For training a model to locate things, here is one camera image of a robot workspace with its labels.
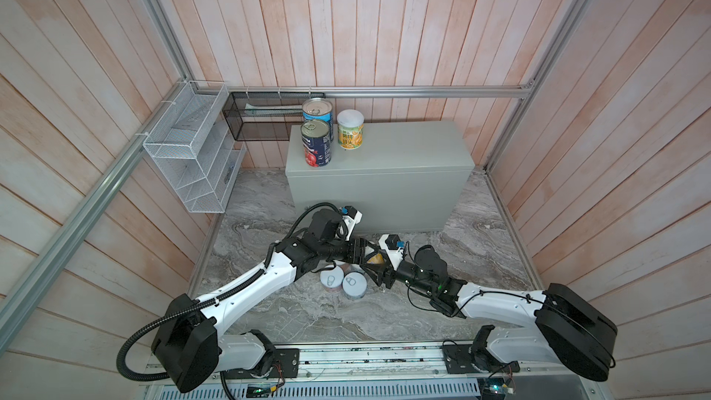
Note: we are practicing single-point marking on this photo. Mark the grey metal cabinet box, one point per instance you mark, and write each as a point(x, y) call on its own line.
point(406, 176)

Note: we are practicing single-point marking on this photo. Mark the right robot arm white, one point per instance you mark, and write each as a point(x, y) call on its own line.
point(555, 325)

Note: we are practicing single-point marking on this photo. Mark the white wire mesh shelf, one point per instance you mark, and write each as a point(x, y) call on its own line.
point(192, 146)

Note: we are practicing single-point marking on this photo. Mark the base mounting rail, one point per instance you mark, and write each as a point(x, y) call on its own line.
point(408, 370)

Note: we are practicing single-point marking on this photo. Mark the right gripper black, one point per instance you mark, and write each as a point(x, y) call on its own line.
point(381, 271)

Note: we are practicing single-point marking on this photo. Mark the blue soup can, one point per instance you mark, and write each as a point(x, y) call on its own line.
point(319, 109)

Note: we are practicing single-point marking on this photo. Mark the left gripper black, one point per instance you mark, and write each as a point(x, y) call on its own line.
point(359, 258)

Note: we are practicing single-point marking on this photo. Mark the orange can white lid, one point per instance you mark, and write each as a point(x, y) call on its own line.
point(350, 124)
point(375, 264)

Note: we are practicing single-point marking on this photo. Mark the pull-tab can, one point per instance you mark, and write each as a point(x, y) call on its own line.
point(354, 285)
point(332, 279)

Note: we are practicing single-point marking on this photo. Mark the orange can white lid front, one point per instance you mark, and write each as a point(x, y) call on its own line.
point(375, 264)

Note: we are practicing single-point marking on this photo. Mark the black mesh basket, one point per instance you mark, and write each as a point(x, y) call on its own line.
point(264, 116)

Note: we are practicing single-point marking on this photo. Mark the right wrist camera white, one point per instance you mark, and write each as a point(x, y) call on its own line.
point(394, 248)

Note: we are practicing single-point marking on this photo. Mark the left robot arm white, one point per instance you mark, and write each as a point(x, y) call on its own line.
point(189, 343)

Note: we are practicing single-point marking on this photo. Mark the dark tomato can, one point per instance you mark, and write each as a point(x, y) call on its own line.
point(316, 139)

